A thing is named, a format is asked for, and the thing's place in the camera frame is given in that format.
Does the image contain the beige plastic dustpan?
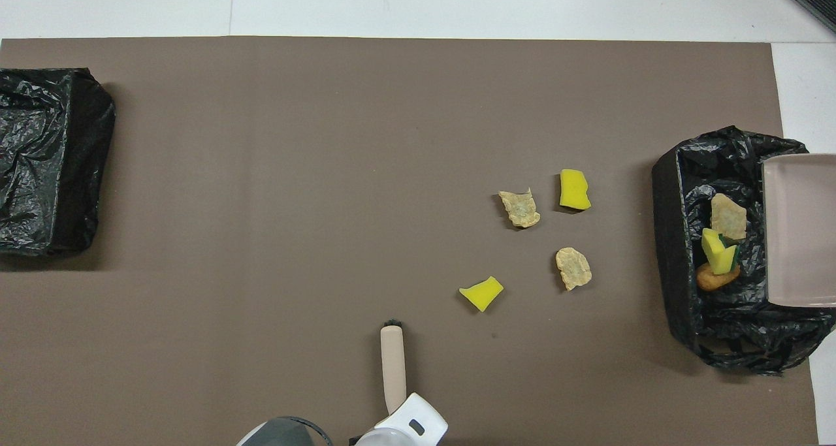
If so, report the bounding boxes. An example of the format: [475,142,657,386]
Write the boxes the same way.
[761,153,836,308]

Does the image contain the black bag lined bin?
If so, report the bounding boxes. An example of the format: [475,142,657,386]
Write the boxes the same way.
[652,125,836,376]
[0,67,117,257]

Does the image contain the beige piece with flap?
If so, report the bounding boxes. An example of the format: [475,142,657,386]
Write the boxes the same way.
[498,187,541,229]

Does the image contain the brown paper table mat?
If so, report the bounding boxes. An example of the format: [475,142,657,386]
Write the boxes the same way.
[0,37,819,446]

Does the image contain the orange striped bread piece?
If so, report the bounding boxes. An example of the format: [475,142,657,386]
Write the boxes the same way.
[711,193,748,241]

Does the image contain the rectangular yellow sponge piece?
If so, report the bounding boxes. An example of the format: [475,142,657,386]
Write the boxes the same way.
[559,168,592,211]

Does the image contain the beige rounded crumpled piece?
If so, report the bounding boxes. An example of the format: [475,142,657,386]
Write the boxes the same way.
[555,247,592,292]

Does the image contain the notched yellow sponge piece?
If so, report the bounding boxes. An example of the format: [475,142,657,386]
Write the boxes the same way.
[701,228,741,276]

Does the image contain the yellow sponge wedge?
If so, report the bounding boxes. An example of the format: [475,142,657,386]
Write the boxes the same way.
[458,276,505,313]

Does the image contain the brown oval bread roll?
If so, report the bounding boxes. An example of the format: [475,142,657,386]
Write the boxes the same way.
[696,263,742,293]

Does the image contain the beige handled black bristle brush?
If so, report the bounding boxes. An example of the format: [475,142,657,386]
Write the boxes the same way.
[380,318,407,415]

